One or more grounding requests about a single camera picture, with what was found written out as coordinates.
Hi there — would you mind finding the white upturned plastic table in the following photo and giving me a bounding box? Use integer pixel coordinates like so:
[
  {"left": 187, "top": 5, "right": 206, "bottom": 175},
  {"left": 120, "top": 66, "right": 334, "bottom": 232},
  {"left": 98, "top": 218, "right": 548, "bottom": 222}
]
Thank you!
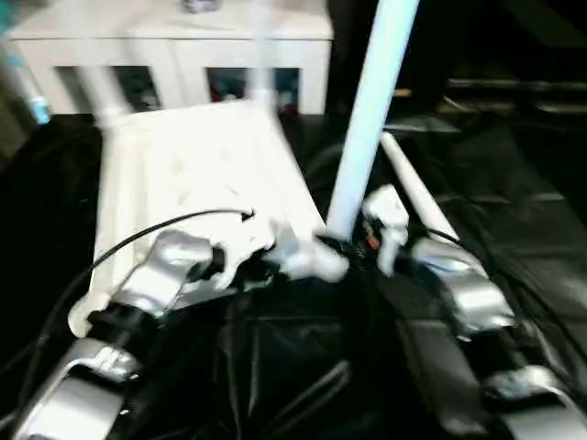
[{"left": 69, "top": 99, "right": 351, "bottom": 338}]

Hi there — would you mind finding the white plastic table leg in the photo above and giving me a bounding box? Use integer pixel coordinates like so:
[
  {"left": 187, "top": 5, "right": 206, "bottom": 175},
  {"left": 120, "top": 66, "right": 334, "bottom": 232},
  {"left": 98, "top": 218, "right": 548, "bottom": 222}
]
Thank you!
[
  {"left": 323, "top": 0, "right": 421, "bottom": 244},
  {"left": 73, "top": 27, "right": 134, "bottom": 129},
  {"left": 246, "top": 0, "right": 279, "bottom": 113},
  {"left": 379, "top": 133, "right": 460, "bottom": 241}
]

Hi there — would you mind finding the black work mat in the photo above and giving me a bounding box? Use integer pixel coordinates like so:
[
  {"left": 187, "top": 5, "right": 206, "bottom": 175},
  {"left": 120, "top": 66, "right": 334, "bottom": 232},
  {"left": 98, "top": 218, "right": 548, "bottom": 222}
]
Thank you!
[{"left": 0, "top": 110, "right": 587, "bottom": 440}]

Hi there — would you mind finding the black case with yellow label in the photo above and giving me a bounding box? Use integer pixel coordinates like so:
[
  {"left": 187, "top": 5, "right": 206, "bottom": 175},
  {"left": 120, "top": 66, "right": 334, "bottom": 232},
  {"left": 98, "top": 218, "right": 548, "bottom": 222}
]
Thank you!
[{"left": 330, "top": 0, "right": 587, "bottom": 116}]

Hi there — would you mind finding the white glass-door cabinet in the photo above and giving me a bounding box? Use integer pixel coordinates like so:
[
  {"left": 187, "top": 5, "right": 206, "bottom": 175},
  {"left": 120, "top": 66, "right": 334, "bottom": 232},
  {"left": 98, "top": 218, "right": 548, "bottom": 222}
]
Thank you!
[{"left": 5, "top": 0, "right": 333, "bottom": 116}]

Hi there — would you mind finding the grey crumpled object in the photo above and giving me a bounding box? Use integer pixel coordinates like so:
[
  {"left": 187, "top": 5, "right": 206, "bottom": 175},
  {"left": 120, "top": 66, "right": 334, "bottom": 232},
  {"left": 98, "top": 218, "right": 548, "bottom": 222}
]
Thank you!
[{"left": 179, "top": 0, "right": 221, "bottom": 15}]

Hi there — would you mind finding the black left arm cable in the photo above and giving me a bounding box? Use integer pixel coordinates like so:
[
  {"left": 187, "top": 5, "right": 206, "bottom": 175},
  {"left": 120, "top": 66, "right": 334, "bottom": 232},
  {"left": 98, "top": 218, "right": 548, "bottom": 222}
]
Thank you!
[{"left": 14, "top": 209, "right": 256, "bottom": 404}]

